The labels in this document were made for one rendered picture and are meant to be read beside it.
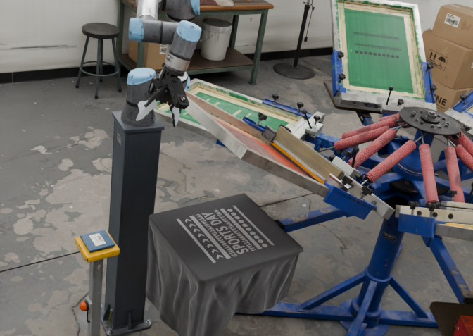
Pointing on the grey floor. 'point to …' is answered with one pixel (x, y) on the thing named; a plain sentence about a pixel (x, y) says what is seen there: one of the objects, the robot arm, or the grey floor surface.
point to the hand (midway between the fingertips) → (156, 125)
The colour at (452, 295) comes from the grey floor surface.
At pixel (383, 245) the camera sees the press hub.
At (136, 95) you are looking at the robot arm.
